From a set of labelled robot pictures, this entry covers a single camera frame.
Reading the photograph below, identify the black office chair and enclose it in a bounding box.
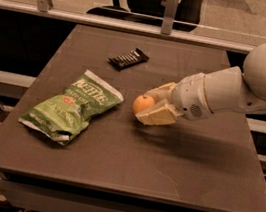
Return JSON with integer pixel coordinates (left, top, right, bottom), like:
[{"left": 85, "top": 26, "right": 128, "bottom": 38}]
[{"left": 88, "top": 0, "right": 203, "bottom": 32}]

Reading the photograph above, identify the orange fruit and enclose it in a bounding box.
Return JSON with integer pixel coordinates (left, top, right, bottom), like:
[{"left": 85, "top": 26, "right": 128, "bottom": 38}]
[{"left": 132, "top": 94, "right": 155, "bottom": 114}]

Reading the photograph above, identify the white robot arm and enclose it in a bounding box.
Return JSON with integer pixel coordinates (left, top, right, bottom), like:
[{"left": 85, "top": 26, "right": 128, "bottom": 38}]
[{"left": 134, "top": 43, "right": 266, "bottom": 126}]

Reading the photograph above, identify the black snack bar wrapper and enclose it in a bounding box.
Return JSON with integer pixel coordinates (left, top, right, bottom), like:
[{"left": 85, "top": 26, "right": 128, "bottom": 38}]
[{"left": 108, "top": 48, "right": 149, "bottom": 70}]

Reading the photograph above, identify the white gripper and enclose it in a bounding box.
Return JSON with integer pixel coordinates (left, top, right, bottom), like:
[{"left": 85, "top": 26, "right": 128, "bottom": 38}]
[{"left": 135, "top": 73, "right": 212, "bottom": 126}]

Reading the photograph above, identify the middle metal glass bracket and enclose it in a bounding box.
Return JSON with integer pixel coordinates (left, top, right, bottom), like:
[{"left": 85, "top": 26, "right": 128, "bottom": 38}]
[{"left": 161, "top": 0, "right": 179, "bottom": 36}]

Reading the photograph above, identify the green jalapeno chip bag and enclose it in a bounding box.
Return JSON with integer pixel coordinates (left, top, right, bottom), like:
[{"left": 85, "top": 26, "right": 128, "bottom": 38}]
[{"left": 18, "top": 70, "right": 124, "bottom": 146}]

